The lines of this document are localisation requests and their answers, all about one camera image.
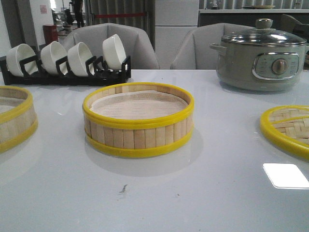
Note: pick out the woven bamboo steamer lid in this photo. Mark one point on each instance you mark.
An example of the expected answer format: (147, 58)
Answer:
(287, 127)

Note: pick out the bamboo steamer basket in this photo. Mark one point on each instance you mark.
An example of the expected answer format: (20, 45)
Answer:
(138, 138)
(19, 123)

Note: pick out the paper liner in centre basket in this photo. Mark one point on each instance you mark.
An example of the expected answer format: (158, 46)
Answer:
(147, 104)

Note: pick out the paper liner in basket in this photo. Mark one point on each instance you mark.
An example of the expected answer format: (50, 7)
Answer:
(147, 104)
(6, 108)

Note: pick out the black dish rack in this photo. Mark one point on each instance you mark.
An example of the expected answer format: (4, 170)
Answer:
(97, 73)

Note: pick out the right grey chair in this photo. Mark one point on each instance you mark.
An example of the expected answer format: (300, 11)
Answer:
(195, 53)

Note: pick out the white bowl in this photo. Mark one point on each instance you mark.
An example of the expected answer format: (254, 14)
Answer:
(77, 57)
(15, 55)
(50, 54)
(114, 52)

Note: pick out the white cabinet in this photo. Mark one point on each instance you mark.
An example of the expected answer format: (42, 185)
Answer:
(173, 19)

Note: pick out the grey electric cooking pot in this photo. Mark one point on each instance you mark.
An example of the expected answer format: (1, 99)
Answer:
(258, 67)

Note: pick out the red bin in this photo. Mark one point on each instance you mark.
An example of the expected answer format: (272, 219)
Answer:
(50, 33)

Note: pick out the person in black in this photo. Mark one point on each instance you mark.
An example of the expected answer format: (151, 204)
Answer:
(77, 6)

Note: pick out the glass pot lid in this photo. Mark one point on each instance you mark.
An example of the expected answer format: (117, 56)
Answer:
(264, 34)

